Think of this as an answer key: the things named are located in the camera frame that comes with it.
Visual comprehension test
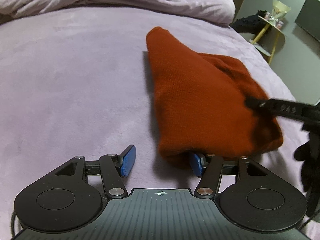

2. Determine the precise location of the cream paper bouquet wrap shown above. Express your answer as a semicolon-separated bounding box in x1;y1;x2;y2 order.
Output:
271;0;291;20

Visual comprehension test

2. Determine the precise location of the dark wall television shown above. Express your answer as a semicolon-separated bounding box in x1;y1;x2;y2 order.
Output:
295;0;320;42

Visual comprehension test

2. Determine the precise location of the black clothes pile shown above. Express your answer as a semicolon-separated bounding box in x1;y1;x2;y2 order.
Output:
230;10;267;35

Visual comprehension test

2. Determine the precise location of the yellow leg side table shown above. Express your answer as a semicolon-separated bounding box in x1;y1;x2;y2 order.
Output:
249;13;285;64

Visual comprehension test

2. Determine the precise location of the purple bed sheet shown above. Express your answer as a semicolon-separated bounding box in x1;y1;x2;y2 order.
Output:
1;6;293;239

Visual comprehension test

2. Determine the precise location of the red knit cardigan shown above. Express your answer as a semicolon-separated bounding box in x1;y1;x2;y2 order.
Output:
146;27;283;167

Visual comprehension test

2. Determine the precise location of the black cable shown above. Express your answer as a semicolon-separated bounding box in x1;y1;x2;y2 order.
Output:
10;209;20;238

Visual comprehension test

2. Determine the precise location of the black gloved hand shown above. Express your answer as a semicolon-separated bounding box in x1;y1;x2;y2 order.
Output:
294;132;319;220

